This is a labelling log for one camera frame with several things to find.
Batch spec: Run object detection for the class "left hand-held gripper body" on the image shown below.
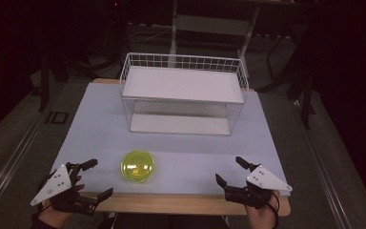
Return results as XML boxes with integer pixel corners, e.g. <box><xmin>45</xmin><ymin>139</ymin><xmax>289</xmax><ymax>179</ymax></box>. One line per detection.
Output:
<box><xmin>30</xmin><ymin>161</ymin><xmax>100</xmax><ymax>218</ymax></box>

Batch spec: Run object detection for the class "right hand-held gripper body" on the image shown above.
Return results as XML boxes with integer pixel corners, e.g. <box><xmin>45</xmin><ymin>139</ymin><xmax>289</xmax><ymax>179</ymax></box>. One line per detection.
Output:
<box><xmin>223</xmin><ymin>163</ymin><xmax>294</xmax><ymax>210</ymax></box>

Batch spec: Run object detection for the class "yellow-green translucent bowl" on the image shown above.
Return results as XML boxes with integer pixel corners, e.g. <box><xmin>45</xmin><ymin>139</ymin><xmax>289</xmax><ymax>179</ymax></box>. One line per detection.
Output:
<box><xmin>119</xmin><ymin>149</ymin><xmax>156</xmax><ymax>184</ymax></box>

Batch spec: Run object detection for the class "white wire shelf rack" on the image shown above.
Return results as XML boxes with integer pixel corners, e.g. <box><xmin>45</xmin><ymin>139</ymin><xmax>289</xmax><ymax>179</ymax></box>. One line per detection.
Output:
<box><xmin>118</xmin><ymin>52</ymin><xmax>250</xmax><ymax>137</ymax></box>

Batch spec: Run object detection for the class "person's left hand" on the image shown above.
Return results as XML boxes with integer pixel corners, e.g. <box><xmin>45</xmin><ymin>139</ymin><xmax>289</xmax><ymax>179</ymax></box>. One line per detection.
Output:
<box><xmin>37</xmin><ymin>175</ymin><xmax>86</xmax><ymax>229</ymax></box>

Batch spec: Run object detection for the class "person's right hand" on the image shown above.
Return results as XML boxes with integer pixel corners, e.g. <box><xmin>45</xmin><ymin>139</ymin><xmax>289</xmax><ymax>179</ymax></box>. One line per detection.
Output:
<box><xmin>244</xmin><ymin>190</ymin><xmax>281</xmax><ymax>229</ymax></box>

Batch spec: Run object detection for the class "pale table mat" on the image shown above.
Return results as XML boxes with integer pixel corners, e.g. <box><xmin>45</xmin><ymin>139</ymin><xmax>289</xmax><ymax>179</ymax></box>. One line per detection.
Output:
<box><xmin>51</xmin><ymin>82</ymin><xmax>292</xmax><ymax>197</ymax></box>

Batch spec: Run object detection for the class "black metal stand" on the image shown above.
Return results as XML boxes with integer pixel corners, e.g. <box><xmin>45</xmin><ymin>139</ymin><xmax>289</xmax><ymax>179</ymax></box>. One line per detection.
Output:
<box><xmin>28</xmin><ymin>41</ymin><xmax>122</xmax><ymax>113</ymax></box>
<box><xmin>255</xmin><ymin>28</ymin><xmax>318</xmax><ymax>131</ymax></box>

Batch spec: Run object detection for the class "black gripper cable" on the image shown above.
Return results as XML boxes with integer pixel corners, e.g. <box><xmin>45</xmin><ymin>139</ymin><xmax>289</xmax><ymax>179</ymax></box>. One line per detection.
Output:
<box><xmin>264</xmin><ymin>190</ymin><xmax>281</xmax><ymax>229</ymax></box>

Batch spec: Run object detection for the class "metal floor rail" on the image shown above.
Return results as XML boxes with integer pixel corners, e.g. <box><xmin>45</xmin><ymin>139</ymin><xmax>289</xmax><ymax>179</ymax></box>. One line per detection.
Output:
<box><xmin>0</xmin><ymin>103</ymin><xmax>65</xmax><ymax>209</ymax></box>
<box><xmin>290</xmin><ymin>98</ymin><xmax>355</xmax><ymax>229</ymax></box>

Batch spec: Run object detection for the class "white metal frame stand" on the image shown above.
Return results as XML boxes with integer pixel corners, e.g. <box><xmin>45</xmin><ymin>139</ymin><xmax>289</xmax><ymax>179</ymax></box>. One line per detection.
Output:
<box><xmin>168</xmin><ymin>0</ymin><xmax>262</xmax><ymax>69</ymax></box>

